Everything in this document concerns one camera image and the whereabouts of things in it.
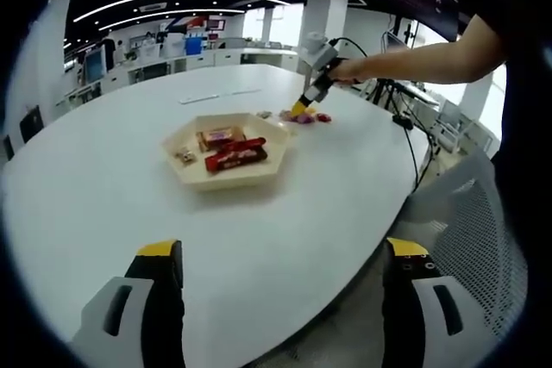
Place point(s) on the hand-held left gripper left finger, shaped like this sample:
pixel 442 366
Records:
pixel 159 312

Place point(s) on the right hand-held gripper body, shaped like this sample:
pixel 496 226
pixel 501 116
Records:
pixel 317 51

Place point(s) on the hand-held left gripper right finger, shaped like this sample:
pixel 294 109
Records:
pixel 401 320

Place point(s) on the pile of snack packets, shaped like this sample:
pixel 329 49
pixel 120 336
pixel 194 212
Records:
pixel 323 118

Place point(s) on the small red snack packet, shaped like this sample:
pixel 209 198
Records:
pixel 250 142

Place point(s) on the long red snack bar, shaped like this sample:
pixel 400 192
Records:
pixel 235 159

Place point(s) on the brown snack packet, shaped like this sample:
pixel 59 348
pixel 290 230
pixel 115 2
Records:
pixel 220 135

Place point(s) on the beige hexagonal container tray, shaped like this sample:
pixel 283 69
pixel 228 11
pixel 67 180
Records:
pixel 228 182

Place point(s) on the person's right hand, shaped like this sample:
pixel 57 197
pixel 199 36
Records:
pixel 351 71

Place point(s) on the white square pillar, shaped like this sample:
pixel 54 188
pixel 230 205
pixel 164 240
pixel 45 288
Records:
pixel 43 62
pixel 332 19

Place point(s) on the black tripod stand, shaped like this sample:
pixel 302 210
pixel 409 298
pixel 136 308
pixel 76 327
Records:
pixel 379 92

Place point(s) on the black power adapter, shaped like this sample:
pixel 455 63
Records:
pixel 402 121

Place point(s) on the white counter cabinet row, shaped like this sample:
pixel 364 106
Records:
pixel 224 58

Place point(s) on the white side desk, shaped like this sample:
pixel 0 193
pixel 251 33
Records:
pixel 422 94

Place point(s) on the white mesh office chair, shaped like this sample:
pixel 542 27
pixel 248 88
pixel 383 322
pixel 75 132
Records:
pixel 474 234

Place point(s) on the blue storage bin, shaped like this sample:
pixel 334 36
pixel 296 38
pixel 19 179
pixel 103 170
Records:
pixel 193 45

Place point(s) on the blue screen desktop monitor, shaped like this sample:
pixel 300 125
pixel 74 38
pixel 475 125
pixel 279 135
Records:
pixel 95 64

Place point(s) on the black office chair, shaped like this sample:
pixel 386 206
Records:
pixel 8 148
pixel 31 124

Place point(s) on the red blue wall banner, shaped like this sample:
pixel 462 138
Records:
pixel 190 23

